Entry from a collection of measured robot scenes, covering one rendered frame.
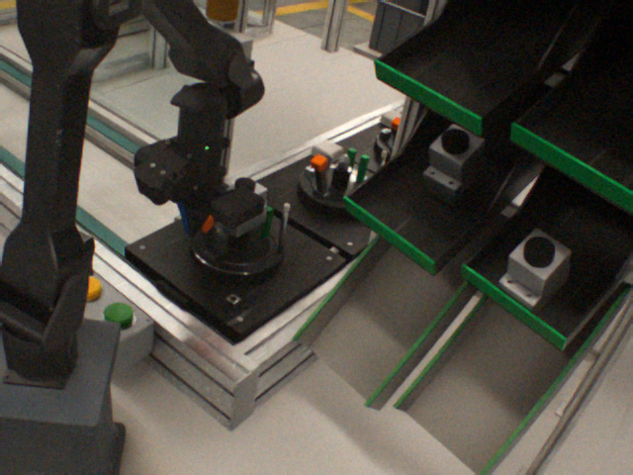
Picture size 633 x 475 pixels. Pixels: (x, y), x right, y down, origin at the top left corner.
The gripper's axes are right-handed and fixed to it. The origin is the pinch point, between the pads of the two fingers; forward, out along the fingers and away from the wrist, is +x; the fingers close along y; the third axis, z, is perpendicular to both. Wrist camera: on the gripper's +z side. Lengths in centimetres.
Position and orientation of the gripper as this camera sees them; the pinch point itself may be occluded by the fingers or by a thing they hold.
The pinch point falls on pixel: (193, 214)
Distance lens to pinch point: 87.7
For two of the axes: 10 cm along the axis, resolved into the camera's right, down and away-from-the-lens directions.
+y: 7.8, 4.7, -4.2
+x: -1.7, 8.0, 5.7
